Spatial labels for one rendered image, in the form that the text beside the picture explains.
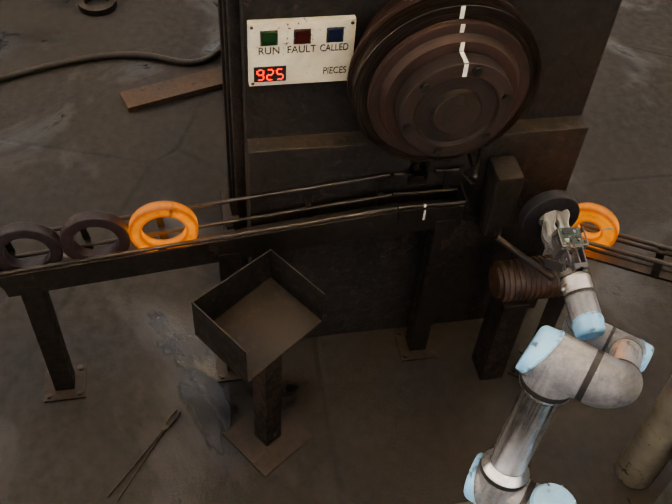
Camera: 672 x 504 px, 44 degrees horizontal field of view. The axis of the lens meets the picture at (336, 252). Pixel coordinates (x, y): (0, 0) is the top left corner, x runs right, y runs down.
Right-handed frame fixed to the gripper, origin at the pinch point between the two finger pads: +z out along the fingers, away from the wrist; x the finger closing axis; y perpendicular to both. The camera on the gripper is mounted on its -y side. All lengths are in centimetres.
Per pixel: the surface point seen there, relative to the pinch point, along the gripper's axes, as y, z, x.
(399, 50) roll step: 34, 27, 42
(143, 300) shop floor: -98, 25, 110
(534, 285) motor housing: -33.4, -7.6, -5.4
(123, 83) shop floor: -133, 145, 115
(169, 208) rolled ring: -15, 17, 97
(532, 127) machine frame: -5.3, 28.7, -4.2
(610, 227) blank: -9.2, -2.1, -20.2
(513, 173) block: -9.5, 16.9, 3.0
